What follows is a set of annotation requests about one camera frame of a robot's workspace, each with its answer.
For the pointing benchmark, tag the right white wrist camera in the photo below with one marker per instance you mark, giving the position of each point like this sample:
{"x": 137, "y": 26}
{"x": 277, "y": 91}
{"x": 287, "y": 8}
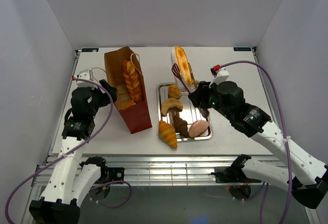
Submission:
{"x": 220, "y": 74}

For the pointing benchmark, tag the short twisted glazed bread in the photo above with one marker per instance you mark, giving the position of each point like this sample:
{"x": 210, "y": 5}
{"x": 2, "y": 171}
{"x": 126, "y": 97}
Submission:
{"x": 129, "y": 104}

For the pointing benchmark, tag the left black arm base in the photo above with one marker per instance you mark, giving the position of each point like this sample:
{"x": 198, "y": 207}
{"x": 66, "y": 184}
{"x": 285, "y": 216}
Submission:
{"x": 109, "y": 174}

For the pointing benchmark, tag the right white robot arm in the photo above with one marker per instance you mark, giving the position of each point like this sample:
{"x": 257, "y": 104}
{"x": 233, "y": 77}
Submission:
{"x": 308, "y": 179}

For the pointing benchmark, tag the striped orange croissant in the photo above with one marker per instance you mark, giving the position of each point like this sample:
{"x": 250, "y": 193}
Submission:
{"x": 167, "y": 133}

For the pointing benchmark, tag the aluminium frame rail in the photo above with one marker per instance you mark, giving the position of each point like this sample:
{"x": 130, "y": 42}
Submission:
{"x": 169, "y": 170}

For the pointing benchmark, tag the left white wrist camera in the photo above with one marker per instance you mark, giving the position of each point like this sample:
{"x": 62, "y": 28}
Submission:
{"x": 84, "y": 74}

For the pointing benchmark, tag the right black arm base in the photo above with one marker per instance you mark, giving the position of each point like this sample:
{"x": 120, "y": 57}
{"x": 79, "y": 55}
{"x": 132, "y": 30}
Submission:
{"x": 229, "y": 174}

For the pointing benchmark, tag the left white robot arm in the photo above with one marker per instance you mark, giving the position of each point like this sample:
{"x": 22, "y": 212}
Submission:
{"x": 71, "y": 178}

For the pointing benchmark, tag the brown red paper bag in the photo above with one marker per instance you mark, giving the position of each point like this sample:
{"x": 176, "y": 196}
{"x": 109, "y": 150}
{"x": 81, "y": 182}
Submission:
{"x": 136, "y": 117}

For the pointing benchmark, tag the round golden bun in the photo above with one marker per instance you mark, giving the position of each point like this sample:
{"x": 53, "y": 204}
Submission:
{"x": 174, "y": 91}

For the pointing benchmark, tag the pale curved croissant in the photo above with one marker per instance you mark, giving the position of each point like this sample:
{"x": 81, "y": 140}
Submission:
{"x": 170, "y": 103}

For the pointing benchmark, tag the white toasted oval loaf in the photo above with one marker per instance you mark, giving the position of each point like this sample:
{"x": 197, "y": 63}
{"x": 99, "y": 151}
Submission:
{"x": 179, "y": 57}

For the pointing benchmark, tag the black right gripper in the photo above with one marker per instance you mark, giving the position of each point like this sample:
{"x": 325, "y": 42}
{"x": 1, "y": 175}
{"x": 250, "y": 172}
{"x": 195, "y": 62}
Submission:
{"x": 201, "y": 93}

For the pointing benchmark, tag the dark chocolate croissant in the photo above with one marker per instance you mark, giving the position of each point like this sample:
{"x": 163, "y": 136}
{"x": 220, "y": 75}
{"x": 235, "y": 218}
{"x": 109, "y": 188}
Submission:
{"x": 180, "y": 126}

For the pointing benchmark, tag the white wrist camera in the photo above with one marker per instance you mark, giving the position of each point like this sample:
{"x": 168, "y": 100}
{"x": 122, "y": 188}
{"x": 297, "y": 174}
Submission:
{"x": 84, "y": 74}
{"x": 220, "y": 74}

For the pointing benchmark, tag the steel serving tongs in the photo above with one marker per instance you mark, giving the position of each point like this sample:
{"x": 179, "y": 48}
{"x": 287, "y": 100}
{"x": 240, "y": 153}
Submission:
{"x": 176, "y": 72}

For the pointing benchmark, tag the long twisted glazed bread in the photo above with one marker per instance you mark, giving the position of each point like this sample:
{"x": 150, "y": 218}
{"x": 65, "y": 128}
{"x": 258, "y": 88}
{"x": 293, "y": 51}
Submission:
{"x": 132, "y": 81}

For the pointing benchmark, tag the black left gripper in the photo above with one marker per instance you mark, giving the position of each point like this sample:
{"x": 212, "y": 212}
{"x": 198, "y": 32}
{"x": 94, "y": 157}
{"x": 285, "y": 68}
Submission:
{"x": 113, "y": 90}

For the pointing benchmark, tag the sugar coated pink donut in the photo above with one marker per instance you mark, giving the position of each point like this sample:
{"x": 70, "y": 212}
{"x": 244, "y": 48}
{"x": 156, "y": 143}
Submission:
{"x": 198, "y": 128}

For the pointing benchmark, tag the steel rectangular tray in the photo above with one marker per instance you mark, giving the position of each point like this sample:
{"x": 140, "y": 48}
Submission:
{"x": 189, "y": 113}

